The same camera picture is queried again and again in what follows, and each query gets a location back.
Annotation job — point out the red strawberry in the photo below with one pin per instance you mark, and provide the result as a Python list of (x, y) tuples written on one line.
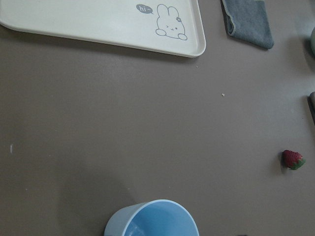
[(293, 160)]

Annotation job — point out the cream rabbit tray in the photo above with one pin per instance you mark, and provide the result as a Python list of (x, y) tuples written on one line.
[(165, 26)]

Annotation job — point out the light blue plastic cup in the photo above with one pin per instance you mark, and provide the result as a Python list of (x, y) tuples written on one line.
[(155, 218)]

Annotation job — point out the mint green bowl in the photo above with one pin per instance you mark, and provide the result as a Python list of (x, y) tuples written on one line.
[(312, 41)]

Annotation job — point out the grey folded cloth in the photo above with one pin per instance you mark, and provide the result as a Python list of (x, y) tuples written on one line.
[(247, 20)]

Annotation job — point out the steel muddler with black tip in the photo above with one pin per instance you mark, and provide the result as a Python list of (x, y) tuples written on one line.
[(311, 103)]

